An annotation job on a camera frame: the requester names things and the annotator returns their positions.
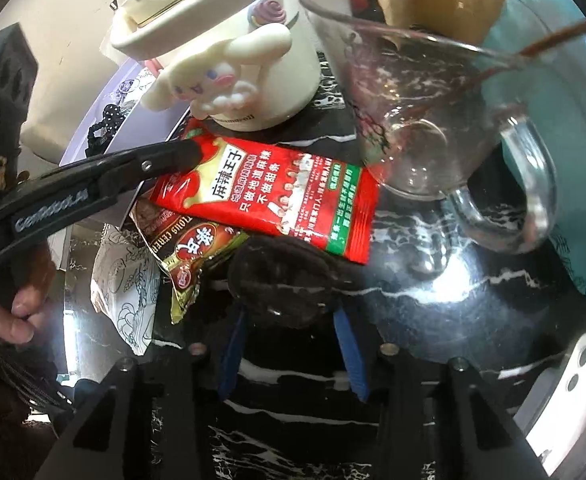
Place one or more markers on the red snack packet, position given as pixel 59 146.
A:
pixel 273 195

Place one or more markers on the teal plastic bag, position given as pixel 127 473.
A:
pixel 583 160

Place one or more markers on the clear glass mug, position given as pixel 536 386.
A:
pixel 398 160

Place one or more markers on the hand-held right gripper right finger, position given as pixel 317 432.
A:
pixel 350 355

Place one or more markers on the white smartphone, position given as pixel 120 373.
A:
pixel 583 375

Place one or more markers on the lavender gift box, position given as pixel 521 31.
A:
pixel 80 147

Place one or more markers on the brown snack packet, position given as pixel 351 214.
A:
pixel 188 255

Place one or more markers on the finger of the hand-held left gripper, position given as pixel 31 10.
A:
pixel 168 157

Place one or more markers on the person's left hand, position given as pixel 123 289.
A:
pixel 23 305

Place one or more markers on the black polka-dot scrunchie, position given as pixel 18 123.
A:
pixel 105 120

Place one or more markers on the brown paper bag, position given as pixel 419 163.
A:
pixel 448 5

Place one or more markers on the cream cartoon water bottle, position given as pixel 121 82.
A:
pixel 273 75

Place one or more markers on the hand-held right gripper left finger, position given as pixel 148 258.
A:
pixel 233 350

